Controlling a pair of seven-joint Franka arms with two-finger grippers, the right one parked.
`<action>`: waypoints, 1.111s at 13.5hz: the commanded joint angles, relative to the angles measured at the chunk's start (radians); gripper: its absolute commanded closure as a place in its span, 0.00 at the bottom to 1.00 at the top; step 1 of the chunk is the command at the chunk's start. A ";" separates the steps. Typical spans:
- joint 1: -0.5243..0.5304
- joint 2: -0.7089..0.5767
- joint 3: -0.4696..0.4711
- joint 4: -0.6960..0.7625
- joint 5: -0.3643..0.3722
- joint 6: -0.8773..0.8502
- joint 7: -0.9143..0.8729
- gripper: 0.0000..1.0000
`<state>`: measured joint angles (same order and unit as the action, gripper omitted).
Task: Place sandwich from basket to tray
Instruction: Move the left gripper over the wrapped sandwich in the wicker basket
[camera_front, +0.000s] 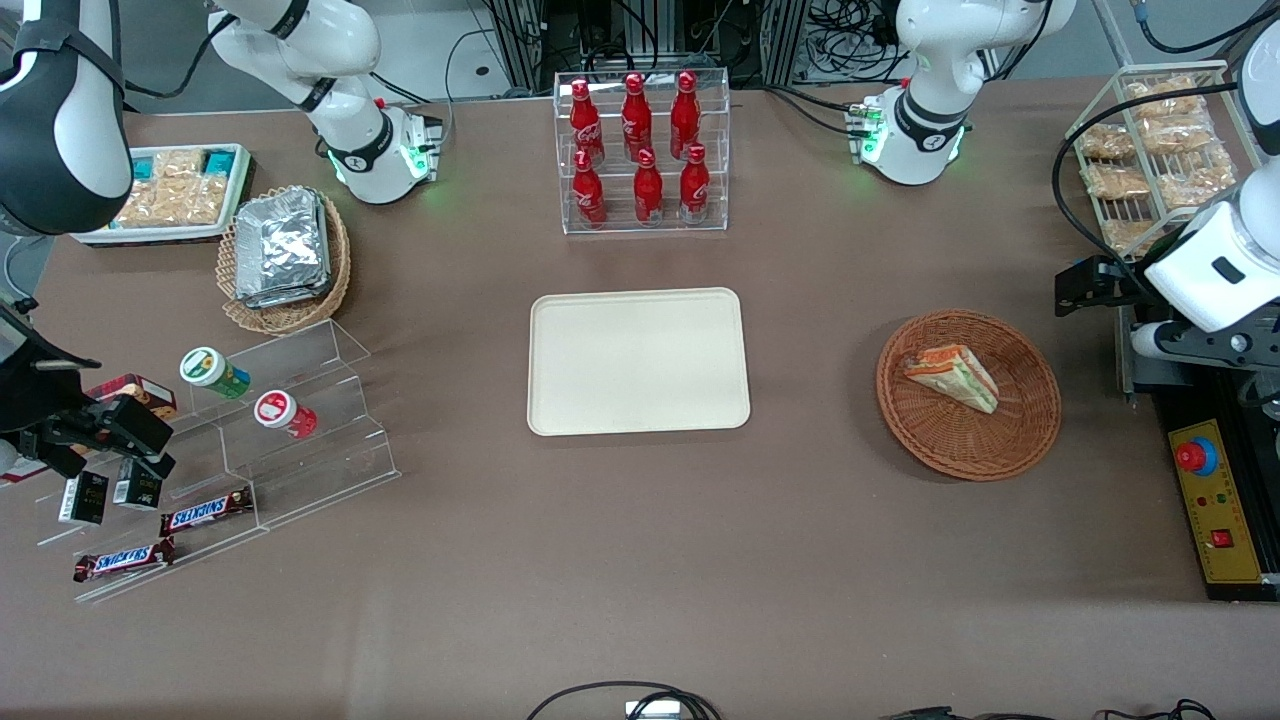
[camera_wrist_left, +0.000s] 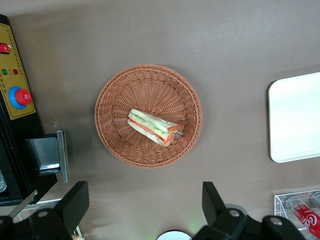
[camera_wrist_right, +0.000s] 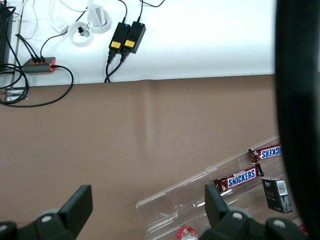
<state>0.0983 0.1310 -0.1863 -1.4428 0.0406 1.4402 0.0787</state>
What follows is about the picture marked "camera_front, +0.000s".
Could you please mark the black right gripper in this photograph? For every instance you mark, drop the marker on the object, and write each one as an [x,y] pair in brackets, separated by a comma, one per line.
[30,392]

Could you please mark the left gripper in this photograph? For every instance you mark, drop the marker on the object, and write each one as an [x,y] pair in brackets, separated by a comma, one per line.
[1119,283]

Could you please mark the triangle sandwich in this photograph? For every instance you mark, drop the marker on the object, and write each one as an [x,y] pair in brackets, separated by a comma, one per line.
[955,378]

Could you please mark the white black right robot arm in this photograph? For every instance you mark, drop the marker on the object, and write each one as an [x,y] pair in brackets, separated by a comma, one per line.
[60,130]

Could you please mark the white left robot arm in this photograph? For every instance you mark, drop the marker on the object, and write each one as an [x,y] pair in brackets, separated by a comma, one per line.
[930,110]

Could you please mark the white snack tray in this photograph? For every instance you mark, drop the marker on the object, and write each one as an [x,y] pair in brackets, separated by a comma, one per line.
[150,236]

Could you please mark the round brown wicker basket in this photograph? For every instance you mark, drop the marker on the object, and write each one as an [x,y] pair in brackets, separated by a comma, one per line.
[960,440]

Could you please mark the light wicker basket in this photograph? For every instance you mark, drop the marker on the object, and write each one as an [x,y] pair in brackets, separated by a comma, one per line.
[290,318]

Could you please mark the beige rectangular tray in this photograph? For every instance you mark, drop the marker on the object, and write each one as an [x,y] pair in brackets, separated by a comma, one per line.
[638,362]

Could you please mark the red brown snack box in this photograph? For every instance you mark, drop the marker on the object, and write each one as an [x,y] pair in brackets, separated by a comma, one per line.
[150,392]

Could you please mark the small black box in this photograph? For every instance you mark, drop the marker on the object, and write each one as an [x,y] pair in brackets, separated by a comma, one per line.
[136,488]
[84,498]

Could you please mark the clear bag of biscuits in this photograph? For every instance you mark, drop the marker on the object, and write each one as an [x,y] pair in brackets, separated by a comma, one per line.
[1195,180]
[1178,134]
[1116,182]
[1106,143]
[1165,95]

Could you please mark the green cup with white lid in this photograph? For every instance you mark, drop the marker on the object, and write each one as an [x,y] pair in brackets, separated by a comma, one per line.
[212,370]

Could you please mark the brown snickers bar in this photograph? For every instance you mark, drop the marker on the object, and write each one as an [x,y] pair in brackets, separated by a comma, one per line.
[205,512]
[122,560]

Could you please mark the black equipment box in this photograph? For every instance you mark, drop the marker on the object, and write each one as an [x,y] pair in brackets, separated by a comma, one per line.
[1180,405]

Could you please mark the red cup with white lid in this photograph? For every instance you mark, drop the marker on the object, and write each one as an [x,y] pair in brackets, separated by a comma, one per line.
[282,412]

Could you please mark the red emergency stop button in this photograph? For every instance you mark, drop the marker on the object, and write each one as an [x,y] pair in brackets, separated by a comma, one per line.
[1194,456]

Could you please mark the clear acrylic stepped stand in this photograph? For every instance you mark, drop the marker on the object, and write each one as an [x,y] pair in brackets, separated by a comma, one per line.
[320,470]

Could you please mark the silver foil packet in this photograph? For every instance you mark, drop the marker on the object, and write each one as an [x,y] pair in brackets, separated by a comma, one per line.
[282,242]
[295,298]

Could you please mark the clear bag of crackers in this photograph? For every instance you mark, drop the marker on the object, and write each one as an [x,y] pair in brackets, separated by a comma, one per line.
[175,195]

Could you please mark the yellow control panel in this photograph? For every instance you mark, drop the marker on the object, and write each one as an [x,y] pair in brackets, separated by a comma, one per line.
[1225,500]

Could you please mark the teal snack packet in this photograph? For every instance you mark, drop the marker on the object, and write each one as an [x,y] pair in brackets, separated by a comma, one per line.
[219,160]
[144,165]

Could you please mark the red cola bottle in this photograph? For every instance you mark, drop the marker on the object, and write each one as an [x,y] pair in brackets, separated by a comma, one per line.
[585,125]
[589,195]
[636,118]
[685,115]
[648,192]
[694,188]

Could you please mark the clear acrylic bottle rack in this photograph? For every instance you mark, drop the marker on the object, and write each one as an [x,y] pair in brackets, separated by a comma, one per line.
[645,228]

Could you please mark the small white device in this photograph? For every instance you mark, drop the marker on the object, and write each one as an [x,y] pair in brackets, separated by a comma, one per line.
[652,710]

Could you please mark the grey metal bracket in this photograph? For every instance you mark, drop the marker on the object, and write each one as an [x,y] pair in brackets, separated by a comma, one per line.
[1127,350]

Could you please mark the red rocker switch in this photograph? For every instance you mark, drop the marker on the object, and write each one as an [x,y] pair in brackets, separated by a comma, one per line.
[1222,538]

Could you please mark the aluminium frame post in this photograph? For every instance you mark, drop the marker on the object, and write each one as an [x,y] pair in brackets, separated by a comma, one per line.
[785,40]
[518,45]

